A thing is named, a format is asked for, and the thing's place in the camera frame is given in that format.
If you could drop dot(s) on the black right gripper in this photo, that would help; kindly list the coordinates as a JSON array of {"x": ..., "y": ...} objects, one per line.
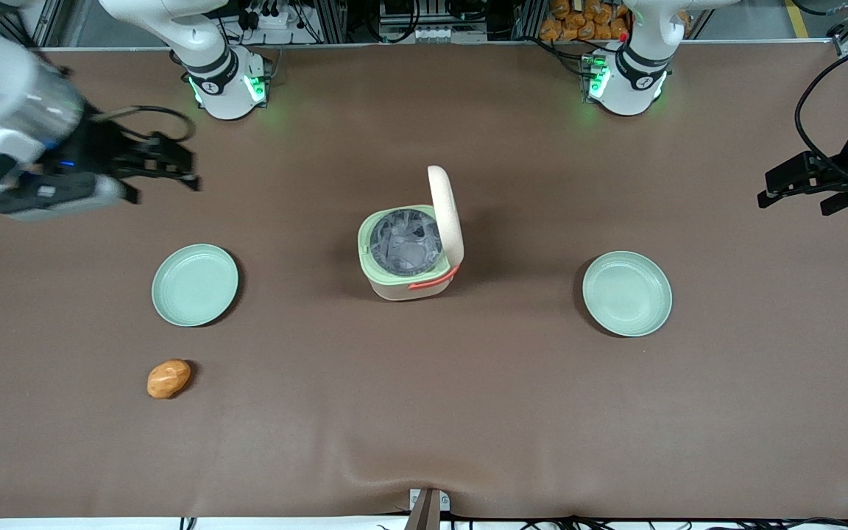
[{"x": 100, "y": 143}]

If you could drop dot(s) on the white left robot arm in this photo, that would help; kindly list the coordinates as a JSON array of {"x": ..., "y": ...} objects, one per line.
[{"x": 634, "y": 81}]

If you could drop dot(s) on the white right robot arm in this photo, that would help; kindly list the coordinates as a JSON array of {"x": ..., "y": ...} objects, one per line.
[{"x": 210, "y": 59}]

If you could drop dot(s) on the pale green round plate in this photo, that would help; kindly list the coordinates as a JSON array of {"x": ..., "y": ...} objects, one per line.
[
  {"x": 626, "y": 293},
  {"x": 194, "y": 285}
]

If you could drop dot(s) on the white power strip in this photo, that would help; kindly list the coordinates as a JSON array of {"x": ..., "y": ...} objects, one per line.
[{"x": 277, "y": 20}]

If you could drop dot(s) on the brown potato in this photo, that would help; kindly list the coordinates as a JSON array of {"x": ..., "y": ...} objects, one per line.
[{"x": 168, "y": 379}]

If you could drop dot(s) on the bag of orange items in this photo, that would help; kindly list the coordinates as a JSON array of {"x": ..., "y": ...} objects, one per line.
[{"x": 578, "y": 26}]

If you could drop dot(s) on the white terminal strip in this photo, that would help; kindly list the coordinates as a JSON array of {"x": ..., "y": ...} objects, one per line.
[{"x": 431, "y": 34}]

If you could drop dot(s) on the brown table mat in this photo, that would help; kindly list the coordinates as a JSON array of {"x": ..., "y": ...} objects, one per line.
[{"x": 424, "y": 412}]

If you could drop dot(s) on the metal table clamp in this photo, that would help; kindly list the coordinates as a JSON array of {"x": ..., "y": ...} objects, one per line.
[{"x": 424, "y": 515}]

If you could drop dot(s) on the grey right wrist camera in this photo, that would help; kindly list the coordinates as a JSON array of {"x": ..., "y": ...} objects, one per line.
[{"x": 56, "y": 197}]

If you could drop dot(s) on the aluminium frame post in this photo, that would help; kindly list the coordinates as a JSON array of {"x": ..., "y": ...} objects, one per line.
[
  {"x": 332, "y": 20},
  {"x": 528, "y": 20}
]

